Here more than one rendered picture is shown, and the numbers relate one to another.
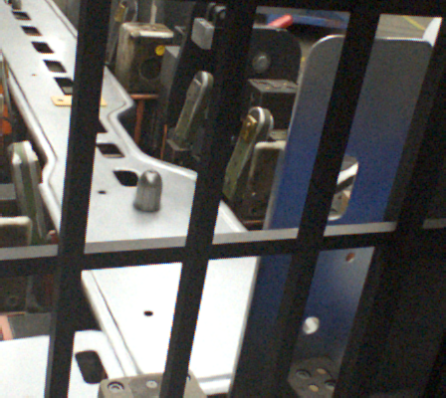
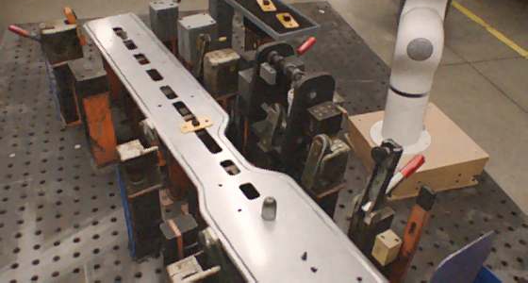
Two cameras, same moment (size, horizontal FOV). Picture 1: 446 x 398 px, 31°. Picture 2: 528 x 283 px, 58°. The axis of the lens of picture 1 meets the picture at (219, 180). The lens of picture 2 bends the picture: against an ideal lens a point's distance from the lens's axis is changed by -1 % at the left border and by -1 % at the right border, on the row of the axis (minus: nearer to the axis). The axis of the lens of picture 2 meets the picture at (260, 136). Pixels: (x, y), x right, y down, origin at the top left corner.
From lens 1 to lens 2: 39 cm
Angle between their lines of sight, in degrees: 15
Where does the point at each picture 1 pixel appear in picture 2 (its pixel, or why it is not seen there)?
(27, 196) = (216, 257)
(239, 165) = (313, 169)
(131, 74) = (217, 87)
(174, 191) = (279, 195)
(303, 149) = not seen: outside the picture
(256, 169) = (324, 170)
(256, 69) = (309, 99)
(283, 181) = not seen: outside the picture
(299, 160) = not seen: outside the picture
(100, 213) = (245, 230)
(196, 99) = (274, 122)
